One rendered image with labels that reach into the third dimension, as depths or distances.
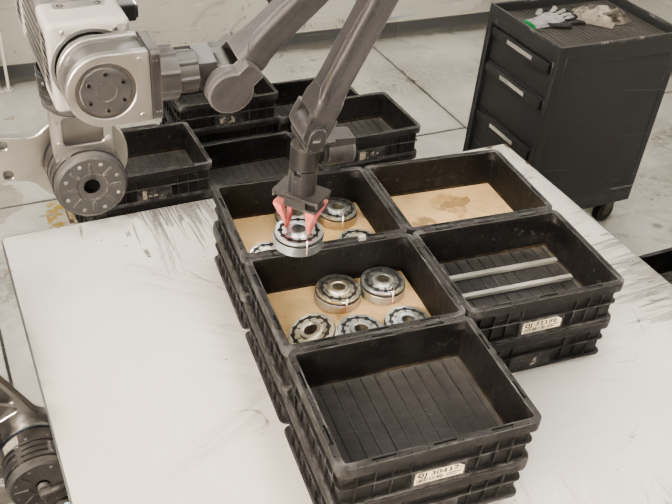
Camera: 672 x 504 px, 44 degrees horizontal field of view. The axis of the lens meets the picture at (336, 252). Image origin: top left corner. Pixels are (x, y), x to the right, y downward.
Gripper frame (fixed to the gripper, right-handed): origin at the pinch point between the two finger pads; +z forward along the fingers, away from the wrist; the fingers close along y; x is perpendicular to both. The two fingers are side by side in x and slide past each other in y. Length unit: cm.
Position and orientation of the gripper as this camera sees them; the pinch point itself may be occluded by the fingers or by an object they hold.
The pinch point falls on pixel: (298, 227)
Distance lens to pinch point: 172.5
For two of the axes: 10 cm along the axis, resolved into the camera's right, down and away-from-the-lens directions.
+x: -4.2, 5.1, -7.5
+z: -0.9, 8.0, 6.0
